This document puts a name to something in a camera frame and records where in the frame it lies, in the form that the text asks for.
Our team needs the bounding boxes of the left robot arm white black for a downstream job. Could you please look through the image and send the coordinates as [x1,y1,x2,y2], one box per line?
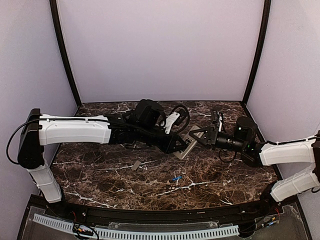
[9,99,191,204]

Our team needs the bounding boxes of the white remote control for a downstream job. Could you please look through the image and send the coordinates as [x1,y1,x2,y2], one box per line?
[173,125,200,160]

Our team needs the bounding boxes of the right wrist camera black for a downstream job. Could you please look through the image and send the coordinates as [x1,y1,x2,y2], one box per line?
[210,108,220,124]

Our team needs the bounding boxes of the white slotted cable duct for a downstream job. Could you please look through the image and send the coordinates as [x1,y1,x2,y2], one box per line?
[32,213,240,240]

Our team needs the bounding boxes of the grey battery cover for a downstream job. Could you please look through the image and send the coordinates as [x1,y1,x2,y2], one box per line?
[131,160,141,171]

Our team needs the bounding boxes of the black front rail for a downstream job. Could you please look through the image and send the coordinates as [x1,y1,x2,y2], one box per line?
[46,201,277,226]

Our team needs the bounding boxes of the black frame post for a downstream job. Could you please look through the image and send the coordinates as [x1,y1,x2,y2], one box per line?
[241,0,272,105]
[49,0,82,108]

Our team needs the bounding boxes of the blue AAA battery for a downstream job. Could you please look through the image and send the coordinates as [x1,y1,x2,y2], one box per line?
[171,176,182,181]

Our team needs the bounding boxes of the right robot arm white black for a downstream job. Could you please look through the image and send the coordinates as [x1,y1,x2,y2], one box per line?
[189,116,320,202]

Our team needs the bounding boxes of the black left frame post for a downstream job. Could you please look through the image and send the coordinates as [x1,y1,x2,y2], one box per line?
[49,0,82,108]

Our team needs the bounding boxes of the black right frame post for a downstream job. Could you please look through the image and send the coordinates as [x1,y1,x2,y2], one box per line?
[241,0,272,105]

